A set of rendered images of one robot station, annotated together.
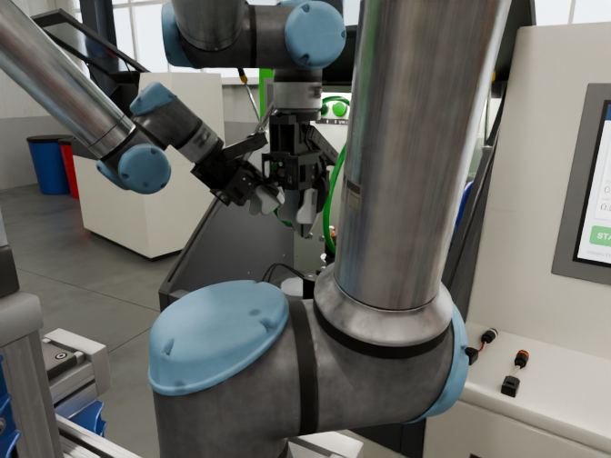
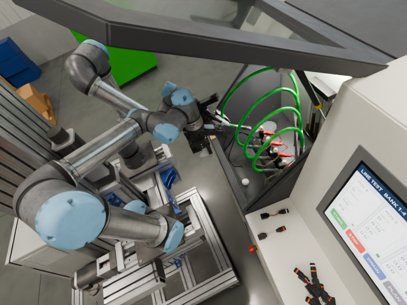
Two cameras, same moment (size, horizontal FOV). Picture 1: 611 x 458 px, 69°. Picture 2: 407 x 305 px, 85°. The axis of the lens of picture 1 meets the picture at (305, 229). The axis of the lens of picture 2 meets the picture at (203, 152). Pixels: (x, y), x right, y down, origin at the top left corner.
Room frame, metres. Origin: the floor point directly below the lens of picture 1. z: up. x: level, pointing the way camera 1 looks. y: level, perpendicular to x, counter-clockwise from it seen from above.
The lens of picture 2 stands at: (0.38, -0.54, 1.98)
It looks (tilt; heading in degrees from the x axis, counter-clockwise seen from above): 49 degrees down; 58
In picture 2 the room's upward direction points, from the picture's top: 24 degrees counter-clockwise
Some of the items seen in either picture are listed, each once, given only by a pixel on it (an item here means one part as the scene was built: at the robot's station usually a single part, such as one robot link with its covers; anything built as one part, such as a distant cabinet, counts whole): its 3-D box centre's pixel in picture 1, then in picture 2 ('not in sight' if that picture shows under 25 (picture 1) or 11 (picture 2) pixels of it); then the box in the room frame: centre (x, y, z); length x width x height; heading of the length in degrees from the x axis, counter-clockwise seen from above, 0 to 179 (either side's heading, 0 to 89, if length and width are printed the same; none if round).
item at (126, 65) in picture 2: not in sight; (112, 39); (2.13, 3.52, 0.65); 0.95 x 0.86 x 1.30; 160
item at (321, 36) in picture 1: (297, 38); (166, 125); (0.63, 0.01, 1.50); 0.11 x 0.11 x 0.08; 11
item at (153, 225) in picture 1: (133, 136); not in sight; (4.17, 1.58, 1.00); 1.30 x 1.09 x 1.99; 48
